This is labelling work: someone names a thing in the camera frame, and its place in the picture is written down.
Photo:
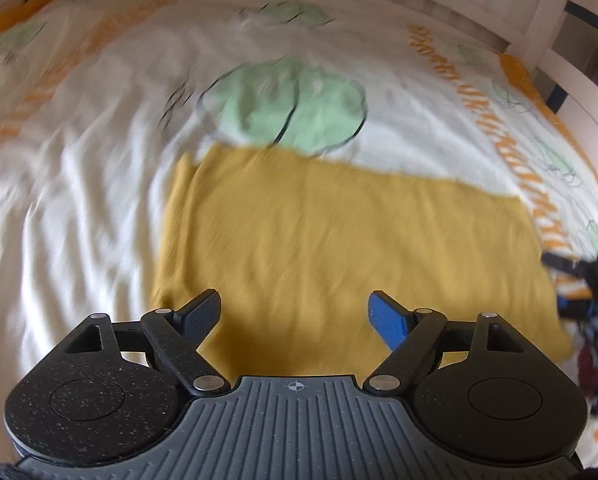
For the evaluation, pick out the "mustard yellow knit sweater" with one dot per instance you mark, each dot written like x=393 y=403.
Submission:
x=329 y=240

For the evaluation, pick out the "white printed blanket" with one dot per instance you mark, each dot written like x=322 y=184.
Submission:
x=104 y=160

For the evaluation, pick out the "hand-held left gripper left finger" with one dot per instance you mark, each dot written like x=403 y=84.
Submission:
x=201 y=312

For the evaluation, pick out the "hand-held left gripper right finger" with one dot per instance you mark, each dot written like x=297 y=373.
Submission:
x=386 y=317

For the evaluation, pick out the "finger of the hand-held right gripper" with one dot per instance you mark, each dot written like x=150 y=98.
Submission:
x=574 y=305
x=561 y=261

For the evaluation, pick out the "white wooden bed frame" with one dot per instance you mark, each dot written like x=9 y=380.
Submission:
x=529 y=5

